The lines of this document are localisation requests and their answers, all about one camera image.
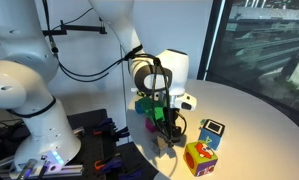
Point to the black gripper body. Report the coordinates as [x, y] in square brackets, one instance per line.
[175, 132]

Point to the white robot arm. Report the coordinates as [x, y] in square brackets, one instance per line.
[30, 65]

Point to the pink toy block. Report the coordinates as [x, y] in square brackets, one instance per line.
[149, 125]

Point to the yellow house soft cube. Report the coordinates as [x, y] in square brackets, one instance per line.
[200, 158]

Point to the blue soft cube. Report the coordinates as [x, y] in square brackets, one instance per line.
[211, 132]

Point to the orange blue clamp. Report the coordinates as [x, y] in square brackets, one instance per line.
[108, 127]
[115, 163]

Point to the black breadboard base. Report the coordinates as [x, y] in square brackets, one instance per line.
[56, 146]

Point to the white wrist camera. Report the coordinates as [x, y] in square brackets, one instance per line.
[186, 101]

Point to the window frame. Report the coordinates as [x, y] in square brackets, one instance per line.
[253, 45]

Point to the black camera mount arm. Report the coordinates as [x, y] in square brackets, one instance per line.
[64, 28]

